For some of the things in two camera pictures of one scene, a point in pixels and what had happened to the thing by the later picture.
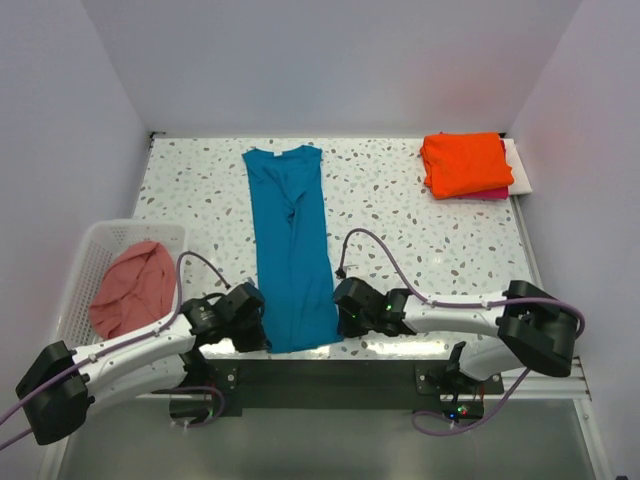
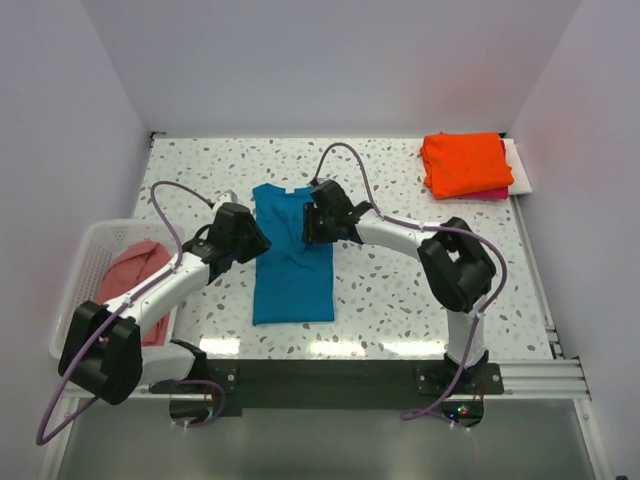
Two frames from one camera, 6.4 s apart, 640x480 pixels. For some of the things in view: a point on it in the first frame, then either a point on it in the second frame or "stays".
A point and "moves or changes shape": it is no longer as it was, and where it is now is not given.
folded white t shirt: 521,183 stays
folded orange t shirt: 460,163 stays
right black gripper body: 354,326 to 327,232
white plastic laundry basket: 105,241 stays
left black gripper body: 246,334 to 235,248
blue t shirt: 286,187 moves or changes shape
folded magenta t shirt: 501,193 stays
